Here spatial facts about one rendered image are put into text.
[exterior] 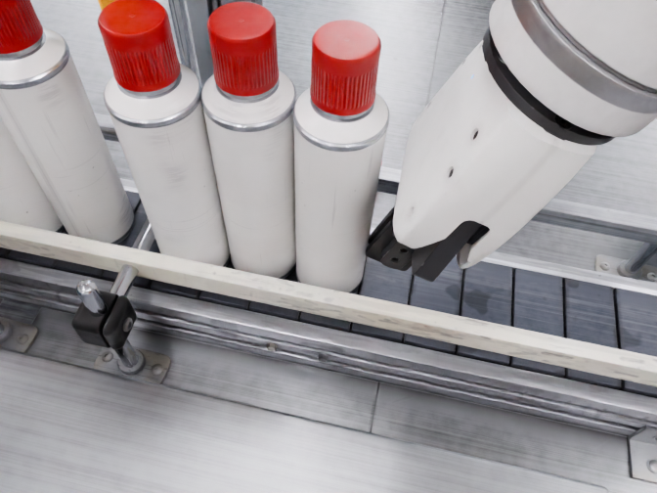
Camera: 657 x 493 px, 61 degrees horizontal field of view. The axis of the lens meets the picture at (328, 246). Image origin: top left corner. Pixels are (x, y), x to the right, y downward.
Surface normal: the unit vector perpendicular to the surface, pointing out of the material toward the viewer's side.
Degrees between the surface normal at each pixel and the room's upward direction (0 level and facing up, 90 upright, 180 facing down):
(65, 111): 90
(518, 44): 74
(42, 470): 0
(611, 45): 84
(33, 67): 45
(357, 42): 3
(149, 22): 2
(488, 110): 66
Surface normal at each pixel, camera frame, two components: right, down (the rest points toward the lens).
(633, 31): -0.44, 0.66
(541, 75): -0.67, 0.46
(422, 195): -0.91, -0.32
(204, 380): 0.04, -0.57
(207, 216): 0.79, 0.52
